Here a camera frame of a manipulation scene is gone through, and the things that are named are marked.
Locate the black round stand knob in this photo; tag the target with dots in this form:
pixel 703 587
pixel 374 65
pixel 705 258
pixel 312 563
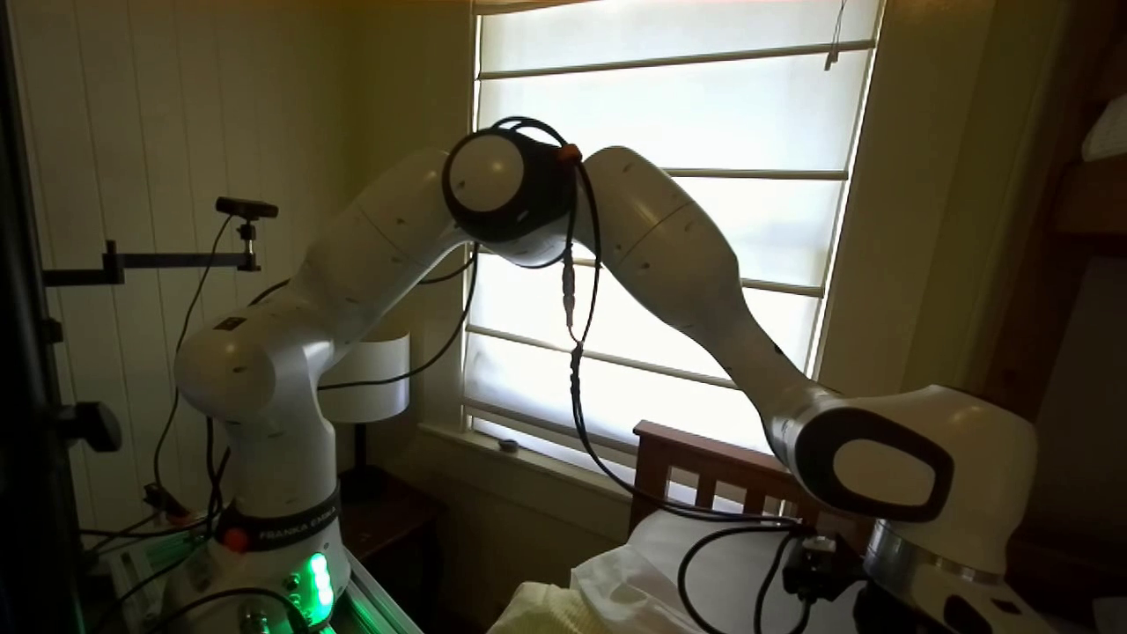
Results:
pixel 95 422

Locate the dark vertical stand pole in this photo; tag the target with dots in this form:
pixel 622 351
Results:
pixel 30 408

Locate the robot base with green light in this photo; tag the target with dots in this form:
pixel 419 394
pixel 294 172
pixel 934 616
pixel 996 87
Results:
pixel 305 591

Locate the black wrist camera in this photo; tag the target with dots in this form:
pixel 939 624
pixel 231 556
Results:
pixel 820 563

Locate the dark wooden nightstand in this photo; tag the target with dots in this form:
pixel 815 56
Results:
pixel 389 514

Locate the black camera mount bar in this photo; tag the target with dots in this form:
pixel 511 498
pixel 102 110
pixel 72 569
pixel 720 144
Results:
pixel 142 260

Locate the white lamp shade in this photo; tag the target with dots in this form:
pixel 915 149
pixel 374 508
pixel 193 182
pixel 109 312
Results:
pixel 381 380

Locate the crumpled cream blanket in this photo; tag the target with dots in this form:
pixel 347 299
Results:
pixel 541 615

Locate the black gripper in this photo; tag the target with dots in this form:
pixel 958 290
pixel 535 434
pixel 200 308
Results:
pixel 939 615

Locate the mattress with white sheet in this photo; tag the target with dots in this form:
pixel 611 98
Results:
pixel 655 583

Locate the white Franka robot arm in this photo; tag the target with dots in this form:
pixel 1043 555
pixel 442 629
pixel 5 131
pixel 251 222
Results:
pixel 670 232

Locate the small black camera on mount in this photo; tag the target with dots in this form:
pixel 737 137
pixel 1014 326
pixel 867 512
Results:
pixel 246 210

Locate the white roman window blind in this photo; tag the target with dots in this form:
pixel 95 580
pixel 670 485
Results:
pixel 705 143

